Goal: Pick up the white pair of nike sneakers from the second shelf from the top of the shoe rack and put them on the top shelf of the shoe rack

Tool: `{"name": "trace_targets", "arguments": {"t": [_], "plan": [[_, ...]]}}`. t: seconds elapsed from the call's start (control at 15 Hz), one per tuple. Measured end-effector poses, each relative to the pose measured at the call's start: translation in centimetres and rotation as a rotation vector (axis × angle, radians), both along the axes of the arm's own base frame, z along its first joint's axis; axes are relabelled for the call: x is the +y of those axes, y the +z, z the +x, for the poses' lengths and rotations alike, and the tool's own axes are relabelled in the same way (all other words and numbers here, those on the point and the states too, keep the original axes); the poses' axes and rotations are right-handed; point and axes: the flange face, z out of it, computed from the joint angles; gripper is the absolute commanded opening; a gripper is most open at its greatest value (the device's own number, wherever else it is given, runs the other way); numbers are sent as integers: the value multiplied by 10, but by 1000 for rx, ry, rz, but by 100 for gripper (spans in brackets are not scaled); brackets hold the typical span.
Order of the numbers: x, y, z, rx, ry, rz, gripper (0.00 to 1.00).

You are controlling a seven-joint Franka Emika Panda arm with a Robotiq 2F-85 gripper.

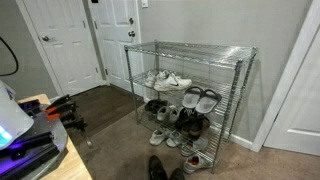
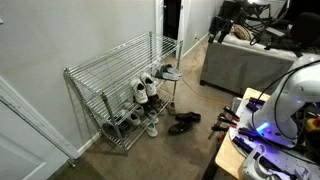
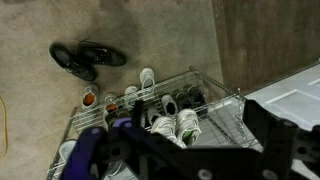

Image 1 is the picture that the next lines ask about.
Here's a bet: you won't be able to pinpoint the black shoe on floor right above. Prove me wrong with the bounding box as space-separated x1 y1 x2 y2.
169 168 185 180

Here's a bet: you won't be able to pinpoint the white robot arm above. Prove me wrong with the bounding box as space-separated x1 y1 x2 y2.
0 81 34 150

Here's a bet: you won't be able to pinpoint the white panel door left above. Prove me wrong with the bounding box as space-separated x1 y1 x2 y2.
16 0 103 96

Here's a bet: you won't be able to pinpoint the grey orange sneaker bottom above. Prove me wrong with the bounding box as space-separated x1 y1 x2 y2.
183 155 213 174

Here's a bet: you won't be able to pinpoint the black shoe on floor left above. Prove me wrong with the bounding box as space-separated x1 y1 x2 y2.
148 155 168 180

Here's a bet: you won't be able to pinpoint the grey slide sandal left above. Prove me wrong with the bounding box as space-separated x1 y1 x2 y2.
182 86 203 109

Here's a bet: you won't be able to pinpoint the round grey robot base plate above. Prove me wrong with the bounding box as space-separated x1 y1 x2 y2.
0 103 69 180

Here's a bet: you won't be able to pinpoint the white nike sneaker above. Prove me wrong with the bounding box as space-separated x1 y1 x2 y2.
154 73 192 92
145 70 169 87

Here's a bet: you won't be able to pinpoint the grey slide sandal right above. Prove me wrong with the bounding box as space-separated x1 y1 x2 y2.
195 89 222 114

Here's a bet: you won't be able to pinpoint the dark brown boots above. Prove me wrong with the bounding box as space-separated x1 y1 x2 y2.
175 108 210 140

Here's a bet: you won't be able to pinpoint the white entry door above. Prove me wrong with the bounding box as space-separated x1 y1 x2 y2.
88 0 143 96

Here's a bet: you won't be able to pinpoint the white sneaker bottom middle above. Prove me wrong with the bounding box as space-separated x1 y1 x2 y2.
166 130 185 148

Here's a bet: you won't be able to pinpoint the white sneaker bottom left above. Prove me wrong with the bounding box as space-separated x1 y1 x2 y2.
149 130 169 146

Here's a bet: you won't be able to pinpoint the grey slide sandal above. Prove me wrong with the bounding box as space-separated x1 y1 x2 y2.
182 86 203 109
195 89 222 114

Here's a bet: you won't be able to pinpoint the wooden table top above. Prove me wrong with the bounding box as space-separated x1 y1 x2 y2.
17 93 94 180

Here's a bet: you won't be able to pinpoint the white door at right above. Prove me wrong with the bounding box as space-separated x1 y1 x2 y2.
251 0 320 156

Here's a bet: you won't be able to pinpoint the white nike sneaker front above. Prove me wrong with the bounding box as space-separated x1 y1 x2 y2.
154 73 192 92

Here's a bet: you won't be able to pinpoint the grey sneaker bottom shelf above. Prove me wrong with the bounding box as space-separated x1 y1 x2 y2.
181 138 208 157

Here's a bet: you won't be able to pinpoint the orange black clamps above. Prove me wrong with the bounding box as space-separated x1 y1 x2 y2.
44 94 87 132

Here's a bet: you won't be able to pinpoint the white light switch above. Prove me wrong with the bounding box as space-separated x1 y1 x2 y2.
142 0 149 8

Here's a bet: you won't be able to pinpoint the white sneaker shelf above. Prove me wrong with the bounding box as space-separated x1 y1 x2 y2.
157 105 176 121
169 107 182 124

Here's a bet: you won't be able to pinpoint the black shoe on floor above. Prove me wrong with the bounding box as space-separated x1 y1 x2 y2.
169 168 185 180
148 155 168 180

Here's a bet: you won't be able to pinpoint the chrome wire shoe rack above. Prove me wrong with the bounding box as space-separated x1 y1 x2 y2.
125 41 257 169

